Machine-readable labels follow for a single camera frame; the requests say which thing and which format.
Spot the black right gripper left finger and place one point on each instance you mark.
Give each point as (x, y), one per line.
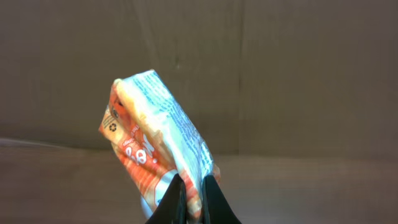
(172, 208)

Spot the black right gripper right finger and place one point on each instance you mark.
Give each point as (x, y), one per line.
(216, 209)

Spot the small orange box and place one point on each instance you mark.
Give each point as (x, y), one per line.
(154, 140)

